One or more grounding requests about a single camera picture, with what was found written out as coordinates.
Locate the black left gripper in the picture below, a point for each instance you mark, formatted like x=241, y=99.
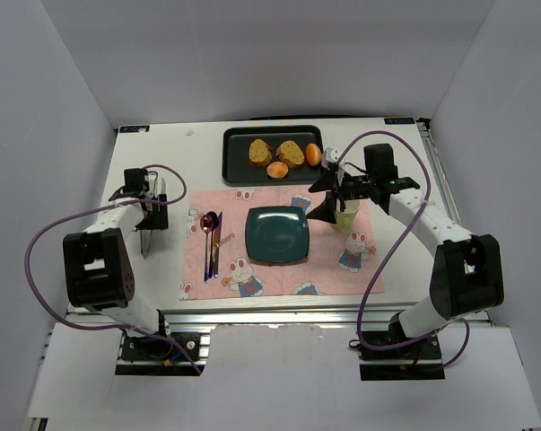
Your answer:
x=152, y=217

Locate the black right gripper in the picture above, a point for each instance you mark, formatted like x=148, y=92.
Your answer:
x=337, y=189

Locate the bread slice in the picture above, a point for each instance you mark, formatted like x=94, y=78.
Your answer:
x=260, y=153
x=289, y=153

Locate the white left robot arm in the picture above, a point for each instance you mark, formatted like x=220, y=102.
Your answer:
x=98, y=272

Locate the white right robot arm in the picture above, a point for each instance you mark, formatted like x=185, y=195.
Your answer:
x=467, y=270

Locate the green paper cup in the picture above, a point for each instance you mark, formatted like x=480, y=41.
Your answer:
x=346, y=215

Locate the orange glossy bun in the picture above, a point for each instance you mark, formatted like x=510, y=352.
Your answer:
x=313, y=155

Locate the iridescent purple spoon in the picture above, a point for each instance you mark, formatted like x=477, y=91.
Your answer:
x=208, y=222

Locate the small round bun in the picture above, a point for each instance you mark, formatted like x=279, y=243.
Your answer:
x=277, y=170

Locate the iridescent knife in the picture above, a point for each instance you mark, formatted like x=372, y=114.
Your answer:
x=217, y=244

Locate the dark teal square plate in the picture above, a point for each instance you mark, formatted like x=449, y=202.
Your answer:
x=277, y=235

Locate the black baking tray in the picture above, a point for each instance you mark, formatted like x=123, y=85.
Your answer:
x=238, y=171

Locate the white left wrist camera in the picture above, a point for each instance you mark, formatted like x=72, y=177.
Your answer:
x=153, y=179

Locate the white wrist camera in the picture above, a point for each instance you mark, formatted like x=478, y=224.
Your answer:
x=153, y=179
x=330, y=155

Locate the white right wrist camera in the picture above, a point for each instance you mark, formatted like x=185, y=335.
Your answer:
x=330, y=155

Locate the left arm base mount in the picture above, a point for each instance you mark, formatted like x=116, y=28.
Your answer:
x=150, y=357

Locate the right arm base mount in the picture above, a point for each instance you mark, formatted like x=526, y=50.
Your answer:
x=421, y=361

